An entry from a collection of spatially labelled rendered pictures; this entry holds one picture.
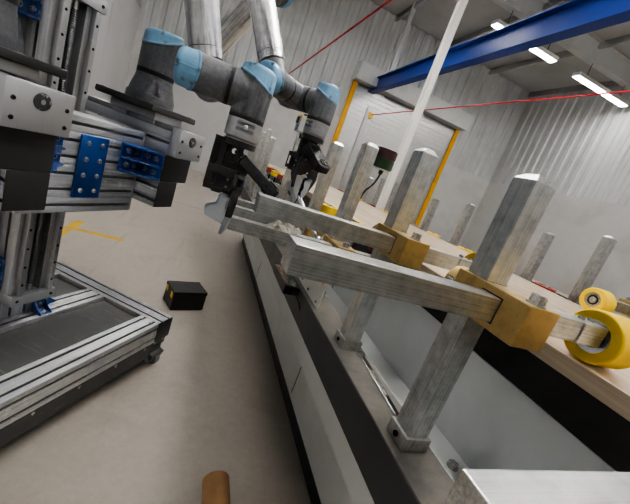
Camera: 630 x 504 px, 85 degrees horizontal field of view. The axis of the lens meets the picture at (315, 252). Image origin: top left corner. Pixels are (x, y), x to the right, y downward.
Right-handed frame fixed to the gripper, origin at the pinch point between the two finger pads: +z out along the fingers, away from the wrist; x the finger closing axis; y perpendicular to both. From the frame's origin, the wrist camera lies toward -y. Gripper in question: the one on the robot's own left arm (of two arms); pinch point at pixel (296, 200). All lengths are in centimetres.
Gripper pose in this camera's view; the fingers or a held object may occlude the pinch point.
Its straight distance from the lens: 109.6
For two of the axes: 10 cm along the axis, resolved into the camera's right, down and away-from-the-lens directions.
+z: -3.4, 9.1, 2.3
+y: -5.7, -3.9, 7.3
